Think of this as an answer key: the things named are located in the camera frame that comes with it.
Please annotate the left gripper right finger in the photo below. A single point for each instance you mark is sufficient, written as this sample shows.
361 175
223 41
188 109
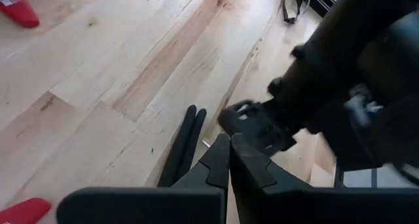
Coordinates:
262 197

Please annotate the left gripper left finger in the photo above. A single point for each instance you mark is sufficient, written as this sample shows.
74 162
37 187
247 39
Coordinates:
196 204

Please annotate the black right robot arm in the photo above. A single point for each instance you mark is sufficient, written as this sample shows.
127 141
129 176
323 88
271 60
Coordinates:
376 8

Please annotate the black metal table frame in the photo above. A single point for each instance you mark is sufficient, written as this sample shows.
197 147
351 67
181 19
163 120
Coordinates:
322 3

